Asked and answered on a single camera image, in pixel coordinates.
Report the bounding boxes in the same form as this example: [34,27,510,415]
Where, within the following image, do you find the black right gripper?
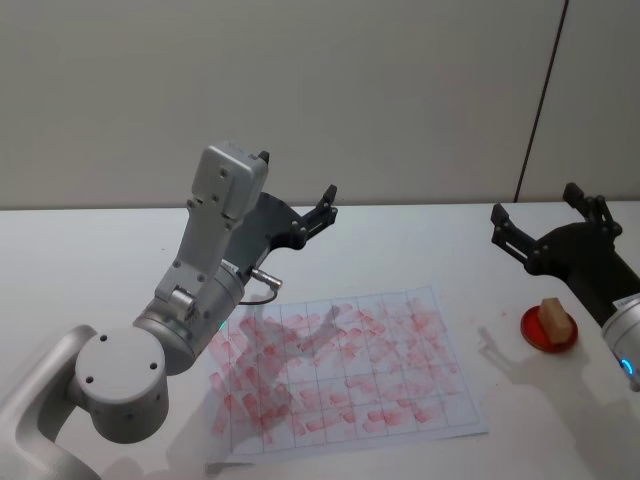
[490,181,640,327]

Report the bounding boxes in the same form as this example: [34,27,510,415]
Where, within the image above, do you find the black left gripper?
[222,149,339,277]

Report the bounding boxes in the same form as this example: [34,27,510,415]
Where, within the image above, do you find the beige rectangular stamp block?
[539,297,574,347]

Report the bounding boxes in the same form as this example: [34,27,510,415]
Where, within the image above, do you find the round red ink dish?
[519,303,580,354]

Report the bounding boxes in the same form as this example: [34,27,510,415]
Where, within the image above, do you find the white grid paper red stamps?
[203,284,492,457]

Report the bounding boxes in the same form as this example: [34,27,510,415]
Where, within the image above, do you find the thin dark cable silver plug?
[236,267,284,306]

